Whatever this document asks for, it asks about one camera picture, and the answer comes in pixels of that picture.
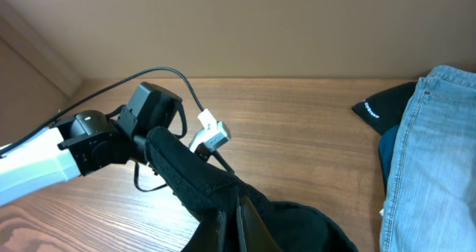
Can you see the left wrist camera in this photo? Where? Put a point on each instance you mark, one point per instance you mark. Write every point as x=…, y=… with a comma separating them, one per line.
x=213, y=135

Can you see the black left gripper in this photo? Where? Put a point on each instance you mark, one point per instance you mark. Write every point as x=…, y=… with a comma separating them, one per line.
x=140, y=159

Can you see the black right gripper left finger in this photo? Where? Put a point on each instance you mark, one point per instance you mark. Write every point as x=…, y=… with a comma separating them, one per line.
x=214, y=231

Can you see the black shorts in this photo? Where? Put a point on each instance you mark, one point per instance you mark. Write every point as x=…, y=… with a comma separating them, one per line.
x=203, y=188

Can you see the blue garment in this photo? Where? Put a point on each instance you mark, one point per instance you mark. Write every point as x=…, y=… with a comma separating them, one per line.
x=386, y=146

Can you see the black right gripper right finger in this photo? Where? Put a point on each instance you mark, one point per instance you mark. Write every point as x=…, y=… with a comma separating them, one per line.
x=253, y=234

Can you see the light blue denim jeans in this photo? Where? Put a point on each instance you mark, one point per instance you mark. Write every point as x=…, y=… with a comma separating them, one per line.
x=430, y=198

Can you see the black garment with white print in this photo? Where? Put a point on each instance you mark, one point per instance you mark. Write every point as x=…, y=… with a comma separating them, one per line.
x=385, y=109

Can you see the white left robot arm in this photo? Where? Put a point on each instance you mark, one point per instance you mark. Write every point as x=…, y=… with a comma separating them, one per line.
x=86, y=142

